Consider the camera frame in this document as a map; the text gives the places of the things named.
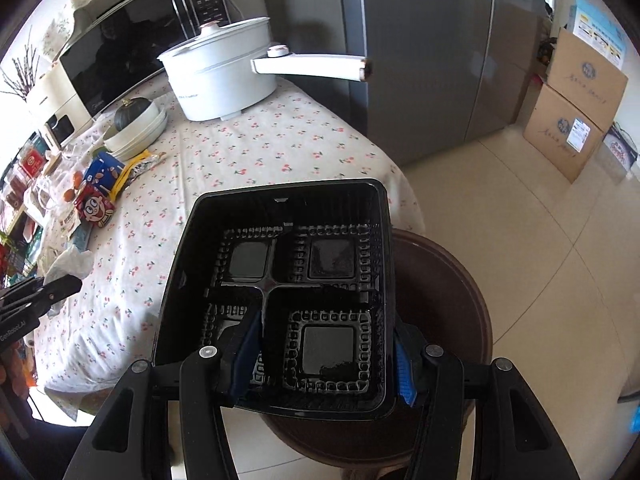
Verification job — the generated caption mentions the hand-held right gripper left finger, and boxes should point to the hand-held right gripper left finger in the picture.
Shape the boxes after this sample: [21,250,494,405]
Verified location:
[62,310,266,480]

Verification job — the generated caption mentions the yellow foil snack wrapper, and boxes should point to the yellow foil snack wrapper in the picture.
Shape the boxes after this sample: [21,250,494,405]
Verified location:
[110,150,167,202]

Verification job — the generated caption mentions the brown round stool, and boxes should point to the brown round stool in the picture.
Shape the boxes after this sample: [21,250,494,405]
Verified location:
[260,227,493,466]

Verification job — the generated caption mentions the white electric cooking pot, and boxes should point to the white electric cooking pot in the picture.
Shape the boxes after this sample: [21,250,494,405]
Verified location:
[158,16,373,122]

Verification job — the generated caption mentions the blue white printed box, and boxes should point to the blue white printed box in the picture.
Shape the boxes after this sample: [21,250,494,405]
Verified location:
[567,0,628,71]

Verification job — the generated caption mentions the red flat box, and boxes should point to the red flat box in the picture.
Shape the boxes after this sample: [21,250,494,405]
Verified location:
[20,152,47,181]

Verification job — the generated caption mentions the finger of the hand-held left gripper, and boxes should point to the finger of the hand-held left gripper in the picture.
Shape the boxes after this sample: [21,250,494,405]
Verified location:
[10,274,83,312]

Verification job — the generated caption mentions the white microwave black door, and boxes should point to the white microwave black door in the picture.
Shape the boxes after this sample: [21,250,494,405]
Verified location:
[25,0,233,151]

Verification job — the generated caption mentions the red drink carton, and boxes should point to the red drink carton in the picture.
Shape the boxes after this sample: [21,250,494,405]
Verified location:
[75,191,117,228]

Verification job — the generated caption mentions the clear plastic bag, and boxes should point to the clear plastic bag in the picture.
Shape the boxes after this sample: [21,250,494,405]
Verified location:
[22,172,81,223]

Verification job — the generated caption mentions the dry branches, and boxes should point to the dry branches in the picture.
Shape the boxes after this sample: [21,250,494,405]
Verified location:
[0,27,43,103]

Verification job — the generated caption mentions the cherry print tablecloth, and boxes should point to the cherry print tablecloth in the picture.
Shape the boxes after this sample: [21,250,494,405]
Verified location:
[30,77,426,416]

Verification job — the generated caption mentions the grey refrigerator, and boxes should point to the grey refrigerator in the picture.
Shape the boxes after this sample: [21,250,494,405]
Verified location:
[335,0,561,166]

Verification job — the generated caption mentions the white plate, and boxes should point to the white plate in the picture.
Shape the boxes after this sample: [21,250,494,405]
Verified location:
[104,109,167,153]
[104,115,168,159]

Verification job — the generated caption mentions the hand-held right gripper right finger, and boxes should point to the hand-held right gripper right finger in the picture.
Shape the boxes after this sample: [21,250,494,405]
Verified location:
[392,322,583,480]

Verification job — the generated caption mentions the black plastic compartment tray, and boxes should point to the black plastic compartment tray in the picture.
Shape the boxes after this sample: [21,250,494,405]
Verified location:
[154,178,398,417]

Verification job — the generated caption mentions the blue drink carton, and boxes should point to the blue drink carton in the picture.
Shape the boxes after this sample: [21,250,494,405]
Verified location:
[84,155,126,193]

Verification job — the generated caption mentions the dark green squash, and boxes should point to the dark green squash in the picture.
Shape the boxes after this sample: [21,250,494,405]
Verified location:
[114,97,151,131]

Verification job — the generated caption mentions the brown cardboard box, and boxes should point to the brown cardboard box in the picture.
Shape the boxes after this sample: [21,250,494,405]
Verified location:
[523,82,618,183]
[547,27,629,123]

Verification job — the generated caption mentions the white crumpled plastic bag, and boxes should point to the white crumpled plastic bag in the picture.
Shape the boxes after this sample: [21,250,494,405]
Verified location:
[44,246,96,281]

